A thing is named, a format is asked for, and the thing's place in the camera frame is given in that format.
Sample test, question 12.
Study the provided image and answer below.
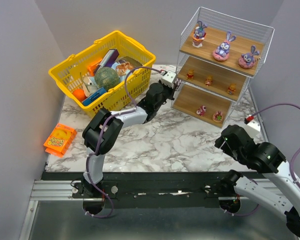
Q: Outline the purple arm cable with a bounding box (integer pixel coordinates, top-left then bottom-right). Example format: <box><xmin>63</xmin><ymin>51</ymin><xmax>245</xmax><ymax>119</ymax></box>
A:
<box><xmin>244</xmin><ymin>103</ymin><xmax>300</xmax><ymax>198</ymax></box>
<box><xmin>86</xmin><ymin>66</ymin><xmax>167</xmax><ymax>218</ymax></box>

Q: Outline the green netted melon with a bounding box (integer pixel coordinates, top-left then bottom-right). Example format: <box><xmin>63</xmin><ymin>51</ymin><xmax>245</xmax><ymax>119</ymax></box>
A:
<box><xmin>94</xmin><ymin>67</ymin><xmax>121</xmax><ymax>91</ymax></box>

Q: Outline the yellow plastic basket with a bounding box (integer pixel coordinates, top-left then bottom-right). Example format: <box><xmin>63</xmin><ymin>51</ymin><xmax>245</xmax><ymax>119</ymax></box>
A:
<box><xmin>48</xmin><ymin>30</ymin><xmax>157</xmax><ymax>118</ymax></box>

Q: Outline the white wire wooden shelf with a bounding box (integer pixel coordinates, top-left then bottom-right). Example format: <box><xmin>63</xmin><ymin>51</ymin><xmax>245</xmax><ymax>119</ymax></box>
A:
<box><xmin>171</xmin><ymin>6</ymin><xmax>275</xmax><ymax>128</ymax></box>

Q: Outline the orange candy box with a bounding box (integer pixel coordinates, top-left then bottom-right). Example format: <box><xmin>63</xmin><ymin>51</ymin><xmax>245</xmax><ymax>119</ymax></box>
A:
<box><xmin>87</xmin><ymin>58</ymin><xmax>102</xmax><ymax>76</ymax></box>

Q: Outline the purple box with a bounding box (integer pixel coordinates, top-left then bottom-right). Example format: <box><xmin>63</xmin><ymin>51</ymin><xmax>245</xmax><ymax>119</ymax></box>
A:
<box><xmin>93</xmin><ymin>48</ymin><xmax>119</xmax><ymax>74</ymax></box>

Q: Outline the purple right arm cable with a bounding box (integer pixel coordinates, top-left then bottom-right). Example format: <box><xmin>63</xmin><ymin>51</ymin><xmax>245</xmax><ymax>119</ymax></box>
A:
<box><xmin>244</xmin><ymin>103</ymin><xmax>300</xmax><ymax>198</ymax></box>

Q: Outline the chips bag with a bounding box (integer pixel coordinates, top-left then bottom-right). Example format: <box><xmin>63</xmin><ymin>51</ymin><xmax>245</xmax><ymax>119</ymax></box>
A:
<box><xmin>111</xmin><ymin>56</ymin><xmax>142</xmax><ymax>82</ymax></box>

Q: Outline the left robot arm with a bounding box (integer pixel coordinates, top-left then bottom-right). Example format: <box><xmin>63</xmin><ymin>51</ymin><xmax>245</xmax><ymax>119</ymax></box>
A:
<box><xmin>82</xmin><ymin>80</ymin><xmax>176</xmax><ymax>187</ymax></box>

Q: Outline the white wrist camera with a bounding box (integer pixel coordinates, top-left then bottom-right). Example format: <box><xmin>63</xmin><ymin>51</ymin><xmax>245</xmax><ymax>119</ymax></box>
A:
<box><xmin>244</xmin><ymin>115</ymin><xmax>261</xmax><ymax>135</ymax></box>
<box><xmin>160</xmin><ymin>70</ymin><xmax>177</xmax><ymax>89</ymax></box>

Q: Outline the blue box in basket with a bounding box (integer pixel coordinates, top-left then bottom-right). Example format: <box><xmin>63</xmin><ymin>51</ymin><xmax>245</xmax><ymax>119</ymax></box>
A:
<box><xmin>82</xmin><ymin>87</ymin><xmax>107</xmax><ymax>107</ymax></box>

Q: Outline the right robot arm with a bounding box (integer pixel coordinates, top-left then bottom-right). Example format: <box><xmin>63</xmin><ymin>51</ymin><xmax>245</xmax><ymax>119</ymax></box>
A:
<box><xmin>214</xmin><ymin>122</ymin><xmax>300</xmax><ymax>238</ymax></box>

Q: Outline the purple bunny donut toy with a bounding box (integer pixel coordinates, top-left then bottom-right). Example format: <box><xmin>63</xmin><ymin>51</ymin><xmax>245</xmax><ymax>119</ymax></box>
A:
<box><xmin>238</xmin><ymin>45</ymin><xmax>260</xmax><ymax>69</ymax></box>

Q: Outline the orange bear toy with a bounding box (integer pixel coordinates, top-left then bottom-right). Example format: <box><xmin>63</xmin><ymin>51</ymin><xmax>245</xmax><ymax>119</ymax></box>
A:
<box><xmin>186</xmin><ymin>69</ymin><xmax>194</xmax><ymax>80</ymax></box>
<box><xmin>205</xmin><ymin>75</ymin><xmax>213</xmax><ymax>87</ymax></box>
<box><xmin>227</xmin><ymin>83</ymin><xmax>236</xmax><ymax>95</ymax></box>

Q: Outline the purple wavy striped sponge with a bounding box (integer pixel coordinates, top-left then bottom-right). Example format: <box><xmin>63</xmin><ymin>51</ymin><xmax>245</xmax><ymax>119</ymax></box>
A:
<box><xmin>174</xmin><ymin>78</ymin><xmax>182</xmax><ymax>91</ymax></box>

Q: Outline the orange ball in basket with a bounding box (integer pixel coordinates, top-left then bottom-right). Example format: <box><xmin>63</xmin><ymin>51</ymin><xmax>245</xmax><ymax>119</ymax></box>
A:
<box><xmin>72</xmin><ymin>88</ymin><xmax>87</xmax><ymax>102</ymax></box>

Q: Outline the small purple bunny toy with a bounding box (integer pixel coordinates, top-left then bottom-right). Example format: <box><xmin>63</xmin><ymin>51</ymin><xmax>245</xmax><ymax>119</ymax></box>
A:
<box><xmin>192</xmin><ymin>20</ymin><xmax>208</xmax><ymax>48</ymax></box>

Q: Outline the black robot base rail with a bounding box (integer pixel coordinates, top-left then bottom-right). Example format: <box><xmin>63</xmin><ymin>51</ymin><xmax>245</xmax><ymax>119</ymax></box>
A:
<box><xmin>70</xmin><ymin>170</ymin><xmax>255</xmax><ymax>218</ymax></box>

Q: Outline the white bag in basket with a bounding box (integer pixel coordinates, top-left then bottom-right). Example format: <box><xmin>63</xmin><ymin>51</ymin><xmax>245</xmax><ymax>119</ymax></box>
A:
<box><xmin>81</xmin><ymin>76</ymin><xmax>99</xmax><ymax>97</ymax></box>

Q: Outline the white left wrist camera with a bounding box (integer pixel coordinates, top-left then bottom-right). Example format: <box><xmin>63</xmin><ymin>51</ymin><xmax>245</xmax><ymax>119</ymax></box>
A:
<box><xmin>160</xmin><ymin>70</ymin><xmax>177</xmax><ymax>89</ymax></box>

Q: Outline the orange scrub daddy box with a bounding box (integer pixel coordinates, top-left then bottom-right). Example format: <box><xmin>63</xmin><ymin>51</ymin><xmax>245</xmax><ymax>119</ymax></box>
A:
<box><xmin>43</xmin><ymin>123</ymin><xmax>77</xmax><ymax>158</ymax></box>

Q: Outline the pink strawberry donut toy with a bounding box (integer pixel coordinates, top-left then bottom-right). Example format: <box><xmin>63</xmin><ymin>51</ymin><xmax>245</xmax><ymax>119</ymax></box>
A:
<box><xmin>212</xmin><ymin>111</ymin><xmax>224</xmax><ymax>123</ymax></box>

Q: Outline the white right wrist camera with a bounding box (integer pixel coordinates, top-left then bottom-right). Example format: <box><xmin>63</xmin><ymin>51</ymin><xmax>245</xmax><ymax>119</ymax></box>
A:
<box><xmin>244</xmin><ymin>115</ymin><xmax>261</xmax><ymax>135</ymax></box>

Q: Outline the red white clown toy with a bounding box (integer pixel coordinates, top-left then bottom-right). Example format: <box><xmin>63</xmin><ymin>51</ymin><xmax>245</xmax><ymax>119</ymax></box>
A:
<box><xmin>196</xmin><ymin>105</ymin><xmax>207</xmax><ymax>117</ymax></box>

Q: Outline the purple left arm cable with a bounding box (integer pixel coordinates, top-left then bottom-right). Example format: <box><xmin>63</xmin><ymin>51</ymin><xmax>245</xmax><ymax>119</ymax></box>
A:
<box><xmin>86</xmin><ymin>66</ymin><xmax>167</xmax><ymax>218</ymax></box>

